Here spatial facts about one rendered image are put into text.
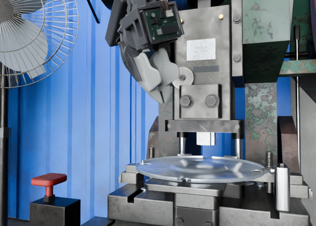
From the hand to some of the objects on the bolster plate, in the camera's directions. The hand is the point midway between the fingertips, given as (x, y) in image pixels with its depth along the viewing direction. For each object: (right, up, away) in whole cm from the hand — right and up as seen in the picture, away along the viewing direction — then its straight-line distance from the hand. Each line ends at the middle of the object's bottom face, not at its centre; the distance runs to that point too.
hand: (159, 96), depth 48 cm
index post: (+26, -23, +9) cm, 36 cm away
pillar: (+23, -21, +30) cm, 43 cm away
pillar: (+7, -21, +35) cm, 42 cm away
